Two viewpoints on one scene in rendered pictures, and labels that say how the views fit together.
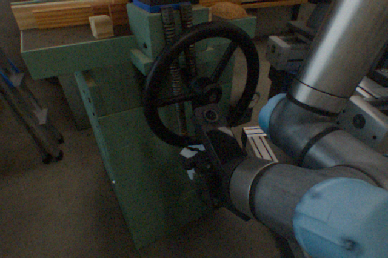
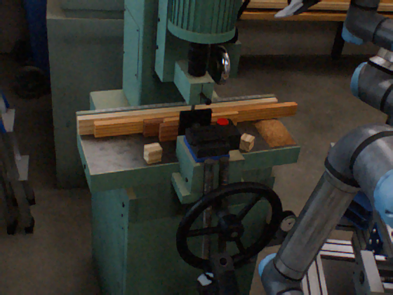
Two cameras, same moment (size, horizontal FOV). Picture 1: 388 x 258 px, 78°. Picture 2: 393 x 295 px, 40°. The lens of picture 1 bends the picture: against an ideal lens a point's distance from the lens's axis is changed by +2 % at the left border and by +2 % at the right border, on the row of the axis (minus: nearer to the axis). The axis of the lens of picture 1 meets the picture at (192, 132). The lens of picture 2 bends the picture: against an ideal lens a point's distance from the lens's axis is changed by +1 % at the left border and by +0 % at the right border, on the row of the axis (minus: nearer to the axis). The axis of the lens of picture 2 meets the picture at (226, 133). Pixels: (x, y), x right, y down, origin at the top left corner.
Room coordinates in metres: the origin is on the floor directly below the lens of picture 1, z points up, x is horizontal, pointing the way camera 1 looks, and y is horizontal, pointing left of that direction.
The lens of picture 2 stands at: (-0.55, -0.03, 1.75)
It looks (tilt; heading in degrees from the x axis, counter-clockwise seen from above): 33 degrees down; 3
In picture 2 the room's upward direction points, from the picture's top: 9 degrees clockwise
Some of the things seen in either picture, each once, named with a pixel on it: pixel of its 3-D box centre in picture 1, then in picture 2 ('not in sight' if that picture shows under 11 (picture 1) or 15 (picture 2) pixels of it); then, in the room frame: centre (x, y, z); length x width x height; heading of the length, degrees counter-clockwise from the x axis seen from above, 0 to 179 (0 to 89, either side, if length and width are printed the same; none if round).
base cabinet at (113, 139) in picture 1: (150, 137); (166, 232); (0.86, 0.20, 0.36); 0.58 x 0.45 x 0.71; 30
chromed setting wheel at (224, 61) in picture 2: not in sight; (219, 65); (0.93, 0.09, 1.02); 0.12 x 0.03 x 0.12; 30
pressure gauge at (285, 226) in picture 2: (248, 100); (285, 222); (0.70, -0.19, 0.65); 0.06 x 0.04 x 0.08; 120
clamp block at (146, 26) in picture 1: (167, 26); (208, 161); (0.58, 0.06, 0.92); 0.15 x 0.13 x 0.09; 120
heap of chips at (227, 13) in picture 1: (227, 8); (274, 129); (0.80, -0.11, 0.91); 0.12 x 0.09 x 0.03; 30
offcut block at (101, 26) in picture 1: (101, 26); (152, 153); (0.57, 0.20, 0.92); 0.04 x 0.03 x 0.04; 127
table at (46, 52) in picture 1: (154, 37); (196, 155); (0.66, 0.10, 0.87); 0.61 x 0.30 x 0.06; 120
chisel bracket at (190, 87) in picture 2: not in sight; (193, 83); (0.78, 0.14, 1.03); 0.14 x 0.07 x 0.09; 30
